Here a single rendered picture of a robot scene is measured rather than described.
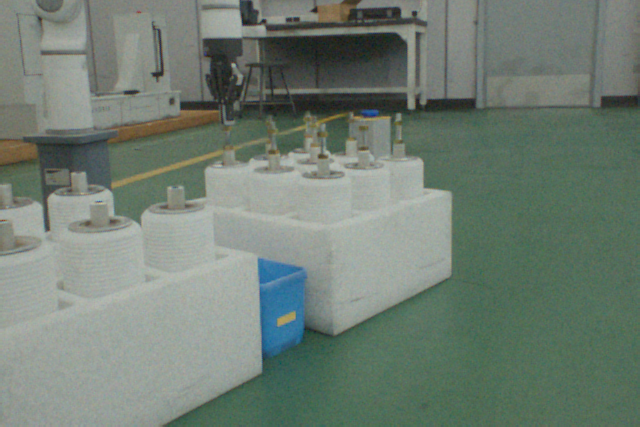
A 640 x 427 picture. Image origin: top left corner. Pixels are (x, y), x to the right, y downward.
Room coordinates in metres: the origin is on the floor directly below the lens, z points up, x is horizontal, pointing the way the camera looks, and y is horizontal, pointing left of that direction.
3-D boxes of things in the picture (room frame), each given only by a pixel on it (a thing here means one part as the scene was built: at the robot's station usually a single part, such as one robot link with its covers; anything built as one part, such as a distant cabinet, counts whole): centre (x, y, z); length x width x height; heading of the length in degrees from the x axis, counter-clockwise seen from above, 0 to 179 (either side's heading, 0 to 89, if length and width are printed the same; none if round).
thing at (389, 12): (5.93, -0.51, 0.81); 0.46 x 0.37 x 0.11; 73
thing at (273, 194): (1.24, 0.08, 0.16); 0.10 x 0.10 x 0.18
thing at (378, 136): (1.61, -0.12, 0.16); 0.07 x 0.07 x 0.31; 50
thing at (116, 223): (0.83, 0.27, 0.25); 0.08 x 0.08 x 0.01
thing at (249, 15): (5.94, 0.59, 0.87); 0.41 x 0.17 x 0.25; 163
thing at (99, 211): (0.83, 0.27, 0.26); 0.02 x 0.02 x 0.03
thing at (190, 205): (0.93, 0.20, 0.25); 0.08 x 0.08 x 0.01
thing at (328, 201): (1.17, -0.01, 0.16); 0.10 x 0.10 x 0.18
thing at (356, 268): (1.33, 0.01, 0.09); 0.39 x 0.39 x 0.18; 50
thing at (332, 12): (6.13, -0.19, 0.87); 0.40 x 0.30 x 0.23; 59
